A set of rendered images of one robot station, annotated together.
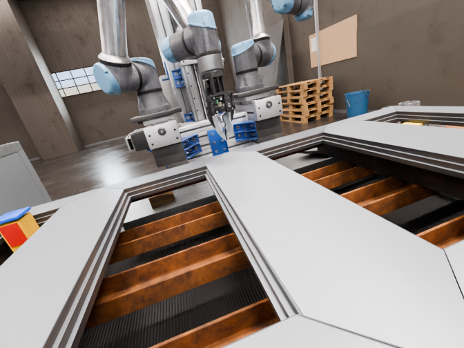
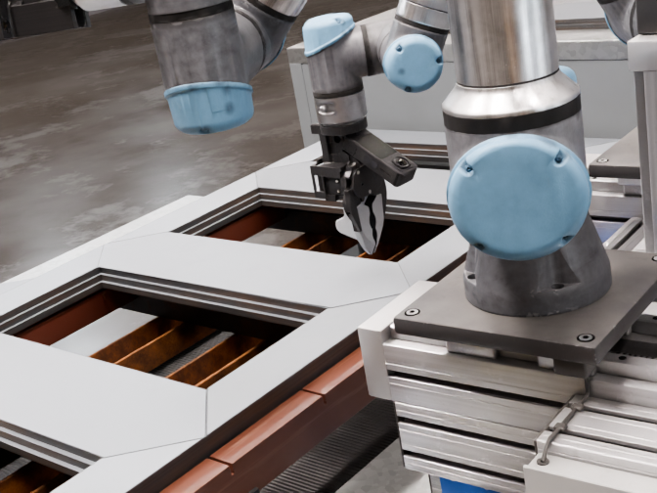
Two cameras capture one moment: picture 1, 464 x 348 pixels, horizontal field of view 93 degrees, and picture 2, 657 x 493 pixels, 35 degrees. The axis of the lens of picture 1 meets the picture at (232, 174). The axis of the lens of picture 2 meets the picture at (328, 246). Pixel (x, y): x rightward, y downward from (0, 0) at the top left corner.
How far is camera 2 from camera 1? 219 cm
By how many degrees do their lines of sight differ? 126
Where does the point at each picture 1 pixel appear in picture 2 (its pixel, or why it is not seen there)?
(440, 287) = (108, 254)
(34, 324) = (307, 186)
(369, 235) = (134, 260)
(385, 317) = (133, 242)
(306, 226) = (177, 252)
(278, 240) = (194, 243)
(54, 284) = not seen: hidden behind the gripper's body
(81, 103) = not seen: outside the picture
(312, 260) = (167, 243)
